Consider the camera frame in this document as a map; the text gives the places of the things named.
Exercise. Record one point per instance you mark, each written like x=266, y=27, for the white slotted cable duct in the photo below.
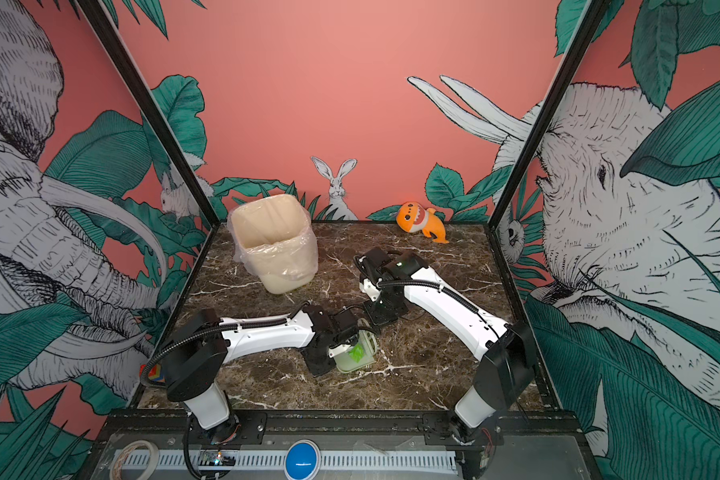
x=437, y=462

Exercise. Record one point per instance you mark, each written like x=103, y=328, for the beige bin with plastic liner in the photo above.
x=275, y=242

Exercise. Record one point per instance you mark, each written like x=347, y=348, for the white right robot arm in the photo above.
x=506, y=352

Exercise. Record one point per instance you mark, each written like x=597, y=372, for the black corner frame post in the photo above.
x=98, y=18
x=589, y=21

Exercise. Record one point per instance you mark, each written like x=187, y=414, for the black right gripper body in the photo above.
x=384, y=310

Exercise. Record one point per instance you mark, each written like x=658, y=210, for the green plastic dustpan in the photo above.
x=369, y=341

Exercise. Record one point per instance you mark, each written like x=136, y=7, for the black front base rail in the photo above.
x=254, y=426

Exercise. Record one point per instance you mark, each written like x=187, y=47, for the red toy block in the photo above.
x=156, y=376

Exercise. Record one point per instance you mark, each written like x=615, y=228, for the green paper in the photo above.
x=357, y=353

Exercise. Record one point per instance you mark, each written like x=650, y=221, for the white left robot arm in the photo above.
x=188, y=363

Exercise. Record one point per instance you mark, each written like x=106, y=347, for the black right corner frame post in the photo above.
x=589, y=21

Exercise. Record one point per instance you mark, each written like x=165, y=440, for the black left corner frame post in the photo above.
x=98, y=18

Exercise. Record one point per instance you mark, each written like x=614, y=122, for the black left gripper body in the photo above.
x=321, y=364

